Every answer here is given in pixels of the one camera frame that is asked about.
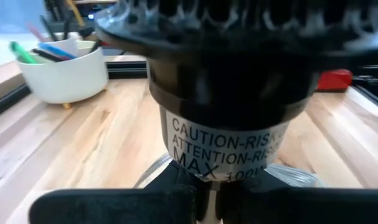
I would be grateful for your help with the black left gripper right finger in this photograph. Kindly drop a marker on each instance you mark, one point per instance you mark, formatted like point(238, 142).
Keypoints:
point(300, 207)

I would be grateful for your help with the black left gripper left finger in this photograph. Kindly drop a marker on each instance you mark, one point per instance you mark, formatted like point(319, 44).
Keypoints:
point(114, 207)

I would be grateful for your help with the red marker case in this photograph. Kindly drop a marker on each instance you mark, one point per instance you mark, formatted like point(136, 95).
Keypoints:
point(334, 79)

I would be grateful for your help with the white pen cup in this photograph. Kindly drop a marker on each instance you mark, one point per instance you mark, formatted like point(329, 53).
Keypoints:
point(67, 77)

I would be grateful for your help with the blue pen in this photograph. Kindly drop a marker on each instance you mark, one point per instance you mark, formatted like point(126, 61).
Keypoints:
point(58, 50)

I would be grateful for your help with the black marker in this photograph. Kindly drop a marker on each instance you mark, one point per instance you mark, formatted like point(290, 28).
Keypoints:
point(47, 55)

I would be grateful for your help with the light wooden desk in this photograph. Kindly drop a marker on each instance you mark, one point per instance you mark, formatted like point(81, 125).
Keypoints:
point(3, 77)

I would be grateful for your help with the green marker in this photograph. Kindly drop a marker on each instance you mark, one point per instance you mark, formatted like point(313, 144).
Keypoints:
point(22, 53)

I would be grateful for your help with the black pen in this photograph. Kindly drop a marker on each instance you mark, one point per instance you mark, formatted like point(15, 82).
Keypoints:
point(50, 29)

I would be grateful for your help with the pink pen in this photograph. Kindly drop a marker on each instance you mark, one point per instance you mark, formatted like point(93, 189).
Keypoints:
point(36, 32)

